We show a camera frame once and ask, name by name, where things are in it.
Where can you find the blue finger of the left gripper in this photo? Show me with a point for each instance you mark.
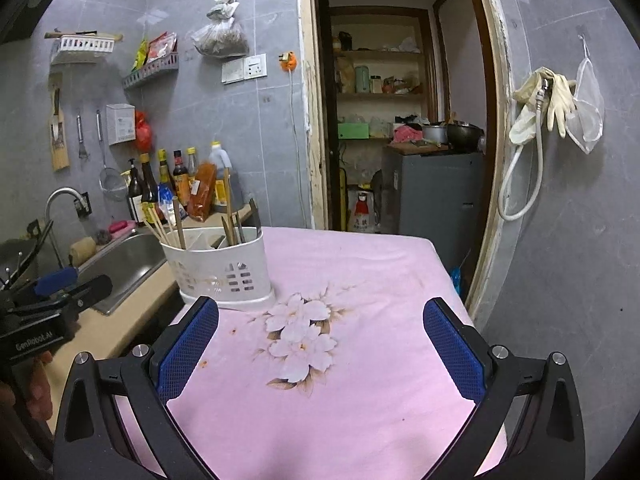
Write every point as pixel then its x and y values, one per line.
pixel 55 281

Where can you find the wooden knife board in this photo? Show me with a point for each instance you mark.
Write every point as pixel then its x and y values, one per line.
pixel 57 134

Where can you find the white plastic utensil holder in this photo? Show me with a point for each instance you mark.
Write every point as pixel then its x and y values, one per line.
pixel 236 277

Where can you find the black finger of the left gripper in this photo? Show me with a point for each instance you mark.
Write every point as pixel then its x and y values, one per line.
pixel 87 295

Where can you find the dark soy sauce bottle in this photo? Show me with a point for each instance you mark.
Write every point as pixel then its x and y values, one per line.
pixel 150 190

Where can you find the blue white seasoning bag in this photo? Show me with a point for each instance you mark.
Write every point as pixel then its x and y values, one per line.
pixel 166 203

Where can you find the metal strainer ladle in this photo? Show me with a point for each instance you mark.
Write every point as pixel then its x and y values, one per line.
pixel 111 182

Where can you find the orange sauce pouch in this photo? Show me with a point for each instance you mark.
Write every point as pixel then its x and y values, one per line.
pixel 202 191

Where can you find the white rubber gloves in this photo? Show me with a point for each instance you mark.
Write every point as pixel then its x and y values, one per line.
pixel 555 107

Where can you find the chrome sink faucet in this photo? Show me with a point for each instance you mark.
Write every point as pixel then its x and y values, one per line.
pixel 57 212

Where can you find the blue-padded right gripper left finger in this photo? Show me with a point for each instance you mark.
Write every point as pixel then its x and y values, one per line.
pixel 91 440

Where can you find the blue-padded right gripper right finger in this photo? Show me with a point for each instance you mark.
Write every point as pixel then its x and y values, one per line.
pixel 548 440

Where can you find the black cooking pot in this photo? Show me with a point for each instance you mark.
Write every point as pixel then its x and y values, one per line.
pixel 464 138

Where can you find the white wall socket plate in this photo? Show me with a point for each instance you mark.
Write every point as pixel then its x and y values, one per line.
pixel 240 69

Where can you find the large oil jug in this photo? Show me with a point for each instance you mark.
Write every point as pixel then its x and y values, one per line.
pixel 220 158

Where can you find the grey metal cabinet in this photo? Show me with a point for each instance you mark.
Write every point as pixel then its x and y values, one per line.
pixel 436 197

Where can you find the pink floral tablecloth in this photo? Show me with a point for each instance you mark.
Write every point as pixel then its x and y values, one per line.
pixel 338 379

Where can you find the red plastic bag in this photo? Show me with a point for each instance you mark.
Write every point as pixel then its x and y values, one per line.
pixel 144 136

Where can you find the white wall box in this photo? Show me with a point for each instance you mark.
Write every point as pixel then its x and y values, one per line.
pixel 120 123

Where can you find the white wall basket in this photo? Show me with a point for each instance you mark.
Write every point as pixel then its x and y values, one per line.
pixel 80 49

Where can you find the person's left hand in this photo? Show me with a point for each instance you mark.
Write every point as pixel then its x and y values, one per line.
pixel 38 400

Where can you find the grey wall spice rack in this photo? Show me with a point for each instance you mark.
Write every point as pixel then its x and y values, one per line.
pixel 159 67

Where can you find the silver metal fork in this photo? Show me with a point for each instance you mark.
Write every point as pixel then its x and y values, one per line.
pixel 256 218

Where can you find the blue plastic bag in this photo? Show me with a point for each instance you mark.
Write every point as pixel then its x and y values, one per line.
pixel 456 279

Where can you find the steel sink basin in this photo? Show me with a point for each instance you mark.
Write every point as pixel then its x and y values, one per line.
pixel 128 263

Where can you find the hanging plastic bag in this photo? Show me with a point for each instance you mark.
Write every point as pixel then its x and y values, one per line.
pixel 222 37

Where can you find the green plastic box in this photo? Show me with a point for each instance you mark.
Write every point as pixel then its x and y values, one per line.
pixel 353 131

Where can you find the clear mesh bag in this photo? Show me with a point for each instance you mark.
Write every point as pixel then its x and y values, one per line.
pixel 585 123

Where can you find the thin wooden chopstick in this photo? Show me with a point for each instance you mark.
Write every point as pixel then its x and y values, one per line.
pixel 159 227

